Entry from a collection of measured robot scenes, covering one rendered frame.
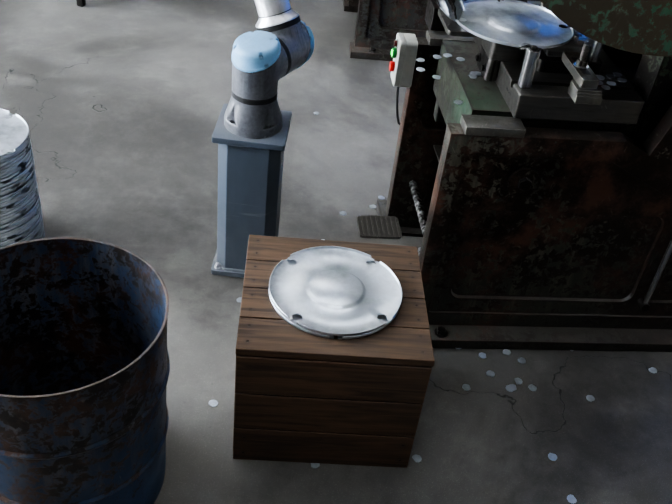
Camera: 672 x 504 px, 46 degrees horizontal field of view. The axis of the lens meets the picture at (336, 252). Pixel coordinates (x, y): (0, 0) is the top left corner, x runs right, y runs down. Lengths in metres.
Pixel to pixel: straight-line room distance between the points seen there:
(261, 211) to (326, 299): 0.53
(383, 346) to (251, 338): 0.27
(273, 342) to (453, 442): 0.57
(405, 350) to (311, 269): 0.30
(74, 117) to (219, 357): 1.32
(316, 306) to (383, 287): 0.17
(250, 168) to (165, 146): 0.83
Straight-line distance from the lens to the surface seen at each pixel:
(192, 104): 3.15
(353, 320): 1.67
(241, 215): 2.18
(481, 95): 1.97
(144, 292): 1.65
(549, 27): 2.07
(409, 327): 1.69
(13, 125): 2.34
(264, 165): 2.08
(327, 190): 2.69
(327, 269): 1.78
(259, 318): 1.67
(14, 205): 2.30
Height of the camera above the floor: 1.49
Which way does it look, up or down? 38 degrees down
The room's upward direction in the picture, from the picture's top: 7 degrees clockwise
